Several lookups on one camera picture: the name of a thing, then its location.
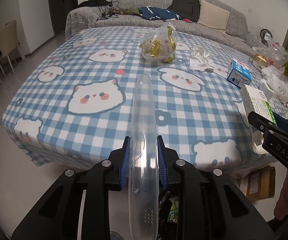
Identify white green medicine box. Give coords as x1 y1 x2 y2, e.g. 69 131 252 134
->
240 85 276 155

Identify clear plastic tube case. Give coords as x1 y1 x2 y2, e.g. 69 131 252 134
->
128 74 159 239

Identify blue white milk carton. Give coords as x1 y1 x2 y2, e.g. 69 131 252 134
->
227 58 252 89

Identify gold foil snack bag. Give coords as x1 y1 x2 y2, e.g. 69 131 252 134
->
139 22 176 63

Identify cardboard box on floor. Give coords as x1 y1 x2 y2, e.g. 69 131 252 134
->
238 166 276 202

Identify clear plastic bags pile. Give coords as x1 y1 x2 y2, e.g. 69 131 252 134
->
253 31 288 104

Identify gold white small box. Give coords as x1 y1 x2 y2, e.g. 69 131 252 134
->
252 54 268 71

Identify blue checkered bear tablecloth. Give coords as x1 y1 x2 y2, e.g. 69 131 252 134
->
0 26 288 178

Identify beige cushion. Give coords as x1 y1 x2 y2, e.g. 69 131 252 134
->
198 0 230 33

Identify pink cloth on sofa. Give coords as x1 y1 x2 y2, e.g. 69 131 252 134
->
183 18 192 23

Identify black backpack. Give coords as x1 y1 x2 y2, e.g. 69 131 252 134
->
168 0 200 22

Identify beige dining chair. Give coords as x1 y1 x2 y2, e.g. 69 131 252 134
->
0 20 27 74

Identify blue jacket on sofa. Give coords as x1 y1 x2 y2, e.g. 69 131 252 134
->
139 6 182 21

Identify grey fabric sofa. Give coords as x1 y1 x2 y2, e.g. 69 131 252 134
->
65 0 263 54

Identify black cables on sofa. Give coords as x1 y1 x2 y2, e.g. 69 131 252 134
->
96 0 121 22

